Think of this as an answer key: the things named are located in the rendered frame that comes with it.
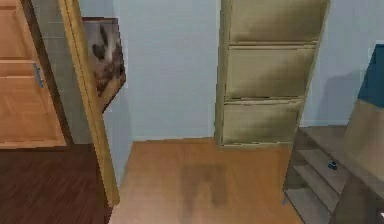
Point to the teal and tan box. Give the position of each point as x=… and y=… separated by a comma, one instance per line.
x=368, y=123

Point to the olive chest of drawers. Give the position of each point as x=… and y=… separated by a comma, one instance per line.
x=266, y=73

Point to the small dark object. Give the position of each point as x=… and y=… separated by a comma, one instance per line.
x=332, y=165

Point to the grey-brown shelf unit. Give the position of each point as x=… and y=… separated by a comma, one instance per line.
x=320, y=173

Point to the brown framed wall picture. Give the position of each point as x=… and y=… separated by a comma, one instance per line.
x=106, y=56

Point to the orange wooden room door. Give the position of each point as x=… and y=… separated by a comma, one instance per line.
x=23, y=83

